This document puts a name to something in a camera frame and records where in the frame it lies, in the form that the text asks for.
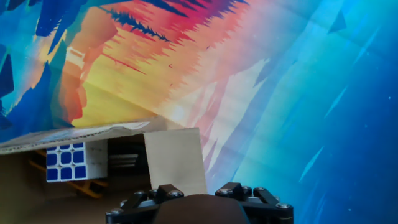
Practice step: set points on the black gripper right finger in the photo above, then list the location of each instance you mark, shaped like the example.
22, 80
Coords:
264, 202

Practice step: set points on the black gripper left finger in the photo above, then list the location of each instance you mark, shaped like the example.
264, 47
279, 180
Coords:
140, 202

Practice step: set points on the brown cardboard box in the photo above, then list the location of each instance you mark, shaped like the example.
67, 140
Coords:
174, 155

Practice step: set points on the blue white Rubik's cube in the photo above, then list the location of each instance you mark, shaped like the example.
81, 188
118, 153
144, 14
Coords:
65, 158

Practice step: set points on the colourful sunset print tablecloth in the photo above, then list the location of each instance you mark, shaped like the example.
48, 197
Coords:
280, 93

